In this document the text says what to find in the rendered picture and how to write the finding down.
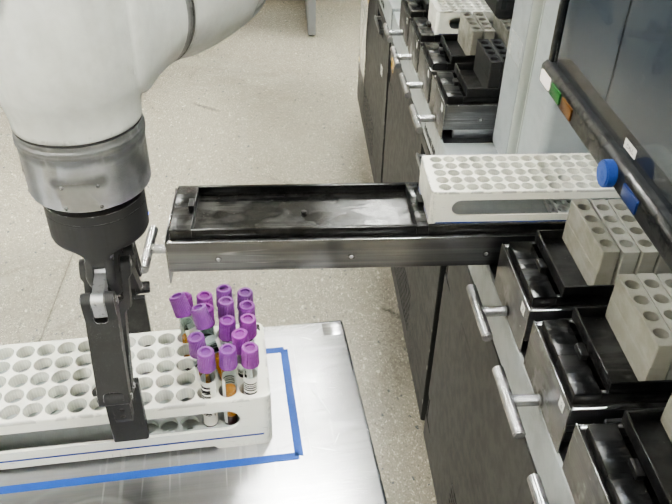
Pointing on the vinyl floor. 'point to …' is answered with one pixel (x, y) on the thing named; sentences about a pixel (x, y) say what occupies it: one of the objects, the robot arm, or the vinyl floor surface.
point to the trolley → (259, 460)
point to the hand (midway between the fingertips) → (132, 376)
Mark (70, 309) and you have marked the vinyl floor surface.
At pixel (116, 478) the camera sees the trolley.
